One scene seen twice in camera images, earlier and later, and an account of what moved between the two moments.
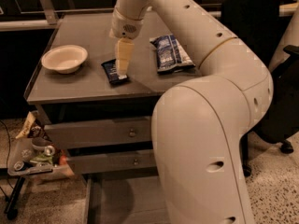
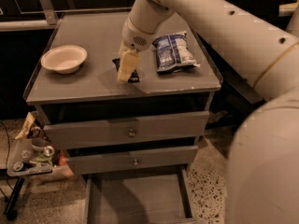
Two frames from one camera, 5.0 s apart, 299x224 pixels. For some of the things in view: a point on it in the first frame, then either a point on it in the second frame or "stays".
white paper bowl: [65, 60] stays
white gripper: [125, 27] → [135, 38]
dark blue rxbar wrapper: [110, 67] → [134, 78]
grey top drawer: [99, 133] stays
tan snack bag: [30, 119] stays
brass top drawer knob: [132, 133] stays
